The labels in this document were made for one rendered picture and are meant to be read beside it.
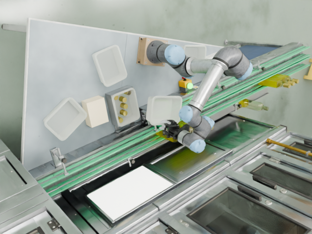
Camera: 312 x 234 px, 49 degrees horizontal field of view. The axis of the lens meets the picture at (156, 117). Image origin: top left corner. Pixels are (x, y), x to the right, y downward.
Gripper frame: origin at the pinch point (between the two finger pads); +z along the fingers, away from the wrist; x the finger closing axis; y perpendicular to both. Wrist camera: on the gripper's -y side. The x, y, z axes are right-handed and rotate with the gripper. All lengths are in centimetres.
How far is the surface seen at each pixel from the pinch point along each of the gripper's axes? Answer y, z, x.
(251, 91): -104, 20, -12
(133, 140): 9.1, 14.3, 17.4
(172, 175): -1.7, -15.3, 27.9
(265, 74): -118, 21, -26
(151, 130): -6.0, 17.5, 13.1
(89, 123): 33.2, 29.4, 9.9
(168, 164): -7.3, -3.9, 27.5
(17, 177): 83, 0, 22
